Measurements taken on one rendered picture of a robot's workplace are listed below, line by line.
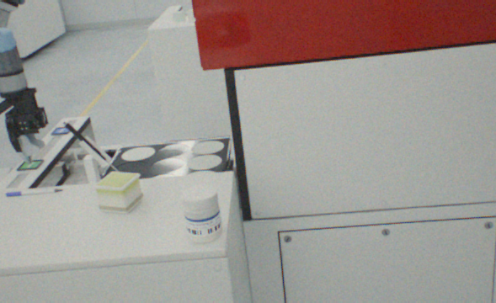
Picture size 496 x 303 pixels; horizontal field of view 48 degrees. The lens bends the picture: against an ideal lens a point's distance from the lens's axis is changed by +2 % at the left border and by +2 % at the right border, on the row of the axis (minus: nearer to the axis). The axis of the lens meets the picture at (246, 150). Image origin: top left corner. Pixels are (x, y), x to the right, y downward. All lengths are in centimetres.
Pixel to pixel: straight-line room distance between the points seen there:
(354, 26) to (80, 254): 75
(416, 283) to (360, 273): 15
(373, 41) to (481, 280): 71
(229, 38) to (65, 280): 61
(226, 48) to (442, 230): 72
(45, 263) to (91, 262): 9
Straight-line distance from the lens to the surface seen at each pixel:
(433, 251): 154
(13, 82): 155
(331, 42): 127
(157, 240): 113
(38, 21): 858
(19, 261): 120
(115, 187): 123
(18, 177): 162
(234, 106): 130
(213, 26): 126
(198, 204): 105
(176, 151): 170
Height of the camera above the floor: 155
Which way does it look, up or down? 23 degrees down
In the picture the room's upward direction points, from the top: 7 degrees counter-clockwise
